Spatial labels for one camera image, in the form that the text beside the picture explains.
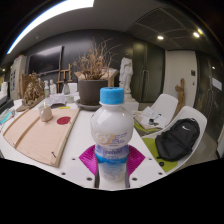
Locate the flat round red coaster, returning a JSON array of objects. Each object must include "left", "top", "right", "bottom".
[{"left": 56, "top": 115, "right": 72, "bottom": 126}]

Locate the brown relief sculpture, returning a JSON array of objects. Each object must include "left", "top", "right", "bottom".
[{"left": 15, "top": 71, "right": 46, "bottom": 113}]

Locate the white blue-capped drink bottle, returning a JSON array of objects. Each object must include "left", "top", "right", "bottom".
[{"left": 89, "top": 87, "right": 135, "bottom": 192}]

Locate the tan wooden drawing board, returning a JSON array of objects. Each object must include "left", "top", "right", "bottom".
[{"left": 2, "top": 107, "right": 81, "bottom": 168}]

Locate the white plastic chair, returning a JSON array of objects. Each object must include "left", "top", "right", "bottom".
[
  {"left": 61, "top": 82, "right": 78, "bottom": 95},
  {"left": 139, "top": 93, "right": 179, "bottom": 129}
]

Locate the printed newspaper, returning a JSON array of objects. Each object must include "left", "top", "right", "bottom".
[{"left": 44, "top": 93, "right": 69, "bottom": 107}]

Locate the tall white plaster statue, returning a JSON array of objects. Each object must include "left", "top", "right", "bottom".
[{"left": 118, "top": 56, "right": 140, "bottom": 114}]

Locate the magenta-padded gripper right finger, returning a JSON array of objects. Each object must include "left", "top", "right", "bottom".
[{"left": 125, "top": 144, "right": 168, "bottom": 189}]

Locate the wooden easel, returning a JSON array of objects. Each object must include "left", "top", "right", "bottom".
[{"left": 56, "top": 63, "right": 73, "bottom": 94}]

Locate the stack of papers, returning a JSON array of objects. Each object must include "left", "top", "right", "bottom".
[{"left": 133, "top": 105, "right": 167, "bottom": 131}]

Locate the black backpack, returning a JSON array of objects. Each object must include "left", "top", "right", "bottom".
[{"left": 154, "top": 117, "right": 201, "bottom": 163}]

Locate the white green-labelled spray bottle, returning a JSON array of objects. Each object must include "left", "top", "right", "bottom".
[{"left": 43, "top": 79, "right": 51, "bottom": 98}]

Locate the grey pot saucer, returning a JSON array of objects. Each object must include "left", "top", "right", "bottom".
[{"left": 74, "top": 99, "right": 103, "bottom": 112}]

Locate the white ceramic mug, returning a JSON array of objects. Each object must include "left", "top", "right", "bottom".
[{"left": 38, "top": 104, "right": 54, "bottom": 123}]

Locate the black wall screen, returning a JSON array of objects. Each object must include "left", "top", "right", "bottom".
[{"left": 28, "top": 45, "right": 64, "bottom": 76}]

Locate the white cabinet with pictures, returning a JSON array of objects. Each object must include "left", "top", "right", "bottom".
[{"left": 9, "top": 54, "right": 28, "bottom": 101}]

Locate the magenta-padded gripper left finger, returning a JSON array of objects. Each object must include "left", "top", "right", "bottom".
[{"left": 58, "top": 144, "right": 99, "bottom": 189}]

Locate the small white plaster figure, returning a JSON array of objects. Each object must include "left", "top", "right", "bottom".
[{"left": 49, "top": 79, "right": 58, "bottom": 95}]

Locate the wooden figure sculpture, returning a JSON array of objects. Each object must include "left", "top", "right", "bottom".
[{"left": 174, "top": 78, "right": 186, "bottom": 113}]

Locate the colourful painted sheet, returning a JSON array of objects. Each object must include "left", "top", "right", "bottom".
[{"left": 0, "top": 108, "right": 16, "bottom": 126}]

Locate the dried plant in grey pot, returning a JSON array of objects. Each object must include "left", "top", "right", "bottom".
[{"left": 73, "top": 38, "right": 119, "bottom": 106}]

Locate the long ceiling light strip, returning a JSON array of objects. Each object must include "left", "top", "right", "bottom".
[{"left": 6, "top": 0, "right": 95, "bottom": 55}]

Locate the white chair with green cushion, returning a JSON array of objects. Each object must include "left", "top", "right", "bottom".
[{"left": 141, "top": 105, "right": 208, "bottom": 174}]

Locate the grey jug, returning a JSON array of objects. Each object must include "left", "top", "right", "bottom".
[{"left": 62, "top": 82, "right": 71, "bottom": 95}]

